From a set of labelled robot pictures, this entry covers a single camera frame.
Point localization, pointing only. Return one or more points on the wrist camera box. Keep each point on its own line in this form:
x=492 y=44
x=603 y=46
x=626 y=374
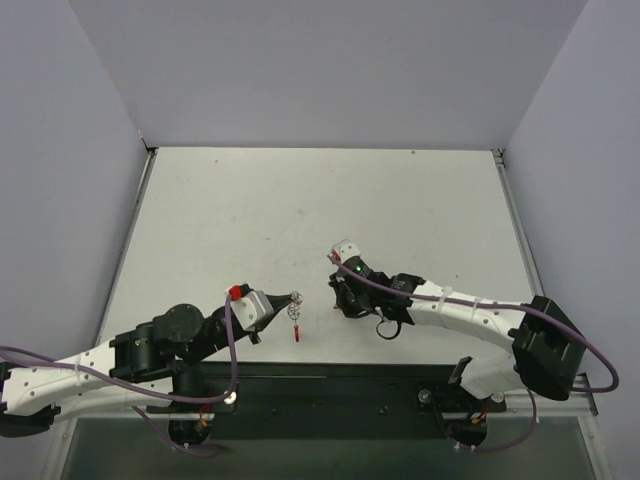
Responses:
x=344 y=251
x=248 y=310

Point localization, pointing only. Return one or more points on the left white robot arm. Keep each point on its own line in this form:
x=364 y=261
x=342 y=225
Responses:
x=180 y=361

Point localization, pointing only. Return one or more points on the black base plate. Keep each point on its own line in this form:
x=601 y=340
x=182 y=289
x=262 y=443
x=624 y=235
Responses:
x=297 y=401

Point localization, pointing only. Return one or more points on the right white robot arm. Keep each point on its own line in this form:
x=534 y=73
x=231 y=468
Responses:
x=540 y=346

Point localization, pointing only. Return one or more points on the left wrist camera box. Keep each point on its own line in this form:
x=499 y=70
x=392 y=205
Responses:
x=248 y=310

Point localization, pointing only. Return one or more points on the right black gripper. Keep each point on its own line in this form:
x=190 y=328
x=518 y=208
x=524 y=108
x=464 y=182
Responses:
x=351 y=293

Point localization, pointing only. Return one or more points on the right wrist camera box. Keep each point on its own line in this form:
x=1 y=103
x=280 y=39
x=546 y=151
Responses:
x=344 y=251

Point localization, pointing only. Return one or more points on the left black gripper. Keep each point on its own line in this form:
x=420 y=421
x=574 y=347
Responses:
x=255 y=331

